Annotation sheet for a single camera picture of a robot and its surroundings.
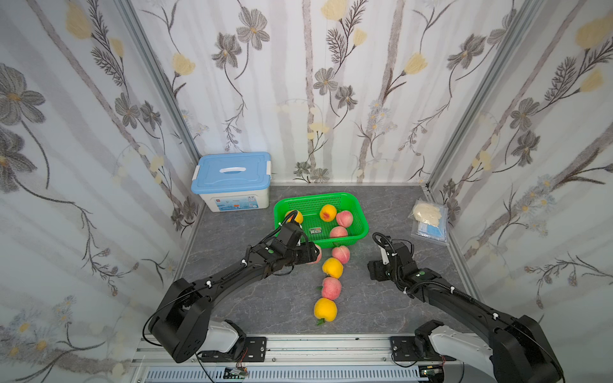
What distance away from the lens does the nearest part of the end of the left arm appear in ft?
1.98

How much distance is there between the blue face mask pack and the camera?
103 centimetres

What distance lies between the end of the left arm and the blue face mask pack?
0.56 m
